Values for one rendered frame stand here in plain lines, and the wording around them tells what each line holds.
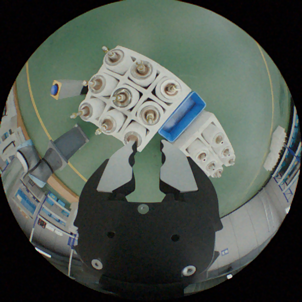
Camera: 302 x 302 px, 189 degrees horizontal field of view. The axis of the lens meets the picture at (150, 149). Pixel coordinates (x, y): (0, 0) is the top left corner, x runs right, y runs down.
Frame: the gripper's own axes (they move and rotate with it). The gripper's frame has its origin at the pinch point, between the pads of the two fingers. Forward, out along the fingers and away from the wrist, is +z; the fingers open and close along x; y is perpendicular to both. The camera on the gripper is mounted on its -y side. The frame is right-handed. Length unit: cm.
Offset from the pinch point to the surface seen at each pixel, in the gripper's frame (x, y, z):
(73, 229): -154, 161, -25
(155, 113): 2.0, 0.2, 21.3
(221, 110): 53, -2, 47
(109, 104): -17.8, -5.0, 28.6
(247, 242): 478, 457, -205
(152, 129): 0.6, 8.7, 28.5
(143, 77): -1.3, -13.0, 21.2
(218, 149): 36.3, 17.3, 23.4
